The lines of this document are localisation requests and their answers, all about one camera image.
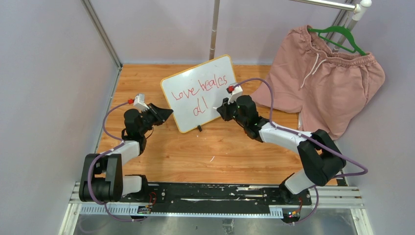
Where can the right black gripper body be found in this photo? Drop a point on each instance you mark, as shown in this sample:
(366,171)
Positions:
(229,110)

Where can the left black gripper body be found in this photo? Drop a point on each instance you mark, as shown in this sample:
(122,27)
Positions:
(150,118)

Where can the yellow framed whiteboard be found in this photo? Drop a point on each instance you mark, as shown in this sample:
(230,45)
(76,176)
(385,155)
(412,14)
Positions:
(192,93)

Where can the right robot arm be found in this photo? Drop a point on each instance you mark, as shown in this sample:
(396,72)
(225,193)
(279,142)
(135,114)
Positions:
(319,156)

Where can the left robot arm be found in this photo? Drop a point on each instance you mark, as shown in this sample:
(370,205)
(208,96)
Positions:
(102,179)

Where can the pink shorts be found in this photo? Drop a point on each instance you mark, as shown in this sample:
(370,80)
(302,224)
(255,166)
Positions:
(326,89)

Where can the white metal clothes rack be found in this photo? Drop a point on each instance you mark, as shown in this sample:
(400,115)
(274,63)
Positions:
(250,31)

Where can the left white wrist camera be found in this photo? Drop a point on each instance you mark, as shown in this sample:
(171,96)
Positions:
(139,103)

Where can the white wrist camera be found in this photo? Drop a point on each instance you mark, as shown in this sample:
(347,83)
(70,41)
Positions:
(139,103)
(235,91)

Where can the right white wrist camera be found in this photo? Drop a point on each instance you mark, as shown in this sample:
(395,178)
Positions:
(235,91)

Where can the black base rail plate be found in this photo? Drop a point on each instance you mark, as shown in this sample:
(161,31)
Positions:
(218,201)

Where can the grey aluminium corner post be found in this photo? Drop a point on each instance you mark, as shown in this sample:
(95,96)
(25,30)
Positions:
(101,32)

